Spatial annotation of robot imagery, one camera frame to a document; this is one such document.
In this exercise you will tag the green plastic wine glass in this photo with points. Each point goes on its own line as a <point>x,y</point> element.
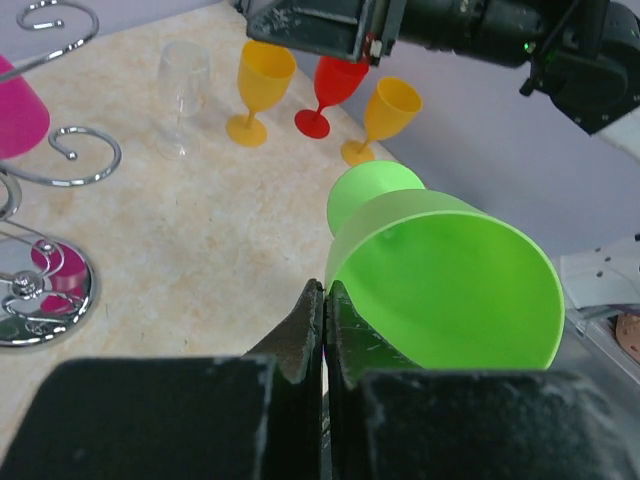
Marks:
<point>443,282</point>

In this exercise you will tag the chrome wine glass rack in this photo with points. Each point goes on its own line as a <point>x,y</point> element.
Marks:
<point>49,285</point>

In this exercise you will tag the clear wine glass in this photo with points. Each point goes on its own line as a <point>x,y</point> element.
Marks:
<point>183,78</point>

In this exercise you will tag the orange wine glass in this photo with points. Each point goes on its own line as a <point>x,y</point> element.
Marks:
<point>264,75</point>
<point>392,106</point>

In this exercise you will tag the red plastic wine glass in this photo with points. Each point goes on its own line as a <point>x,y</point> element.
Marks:
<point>335,81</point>

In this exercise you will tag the pink plastic wine glass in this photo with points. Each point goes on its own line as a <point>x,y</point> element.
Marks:
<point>25,119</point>

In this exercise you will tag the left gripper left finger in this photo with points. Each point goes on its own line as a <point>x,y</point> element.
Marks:
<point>295,342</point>

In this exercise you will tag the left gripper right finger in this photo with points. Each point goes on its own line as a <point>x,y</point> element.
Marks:
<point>355,351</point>

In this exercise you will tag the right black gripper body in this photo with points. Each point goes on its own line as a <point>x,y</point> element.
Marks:
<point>378,28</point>

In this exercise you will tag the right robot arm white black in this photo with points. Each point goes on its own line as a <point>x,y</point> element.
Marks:
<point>584,55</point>

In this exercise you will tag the orange wine glass front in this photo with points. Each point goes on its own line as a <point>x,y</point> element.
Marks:
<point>392,106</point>

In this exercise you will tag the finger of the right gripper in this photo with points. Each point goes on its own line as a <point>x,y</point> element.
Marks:
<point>322,27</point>

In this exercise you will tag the orange wine glass rear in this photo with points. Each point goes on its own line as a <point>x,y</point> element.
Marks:
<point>264,75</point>

